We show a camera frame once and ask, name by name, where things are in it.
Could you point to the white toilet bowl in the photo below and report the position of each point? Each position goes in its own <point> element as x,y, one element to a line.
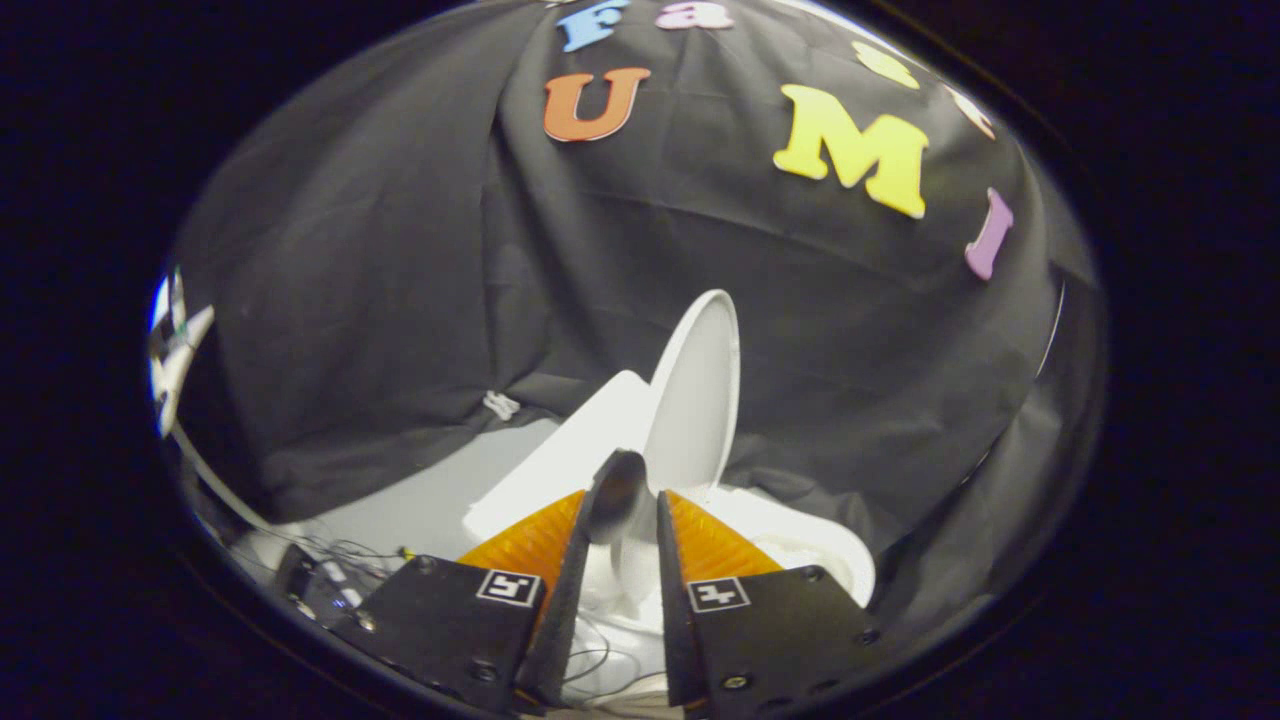
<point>800,545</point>

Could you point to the black backdrop cloth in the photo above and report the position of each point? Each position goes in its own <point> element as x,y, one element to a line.
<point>400,250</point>

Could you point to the white blue-edged object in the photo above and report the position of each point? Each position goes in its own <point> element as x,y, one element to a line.
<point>180,360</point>

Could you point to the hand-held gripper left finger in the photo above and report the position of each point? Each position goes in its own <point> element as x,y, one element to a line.
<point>560,620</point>

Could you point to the black electronic device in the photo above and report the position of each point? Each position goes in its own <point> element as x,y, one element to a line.
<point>300,580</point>

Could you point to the small white clip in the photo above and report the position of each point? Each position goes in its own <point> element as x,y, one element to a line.
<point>500,405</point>

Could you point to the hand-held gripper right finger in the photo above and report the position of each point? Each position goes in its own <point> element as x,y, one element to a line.
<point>672,620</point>

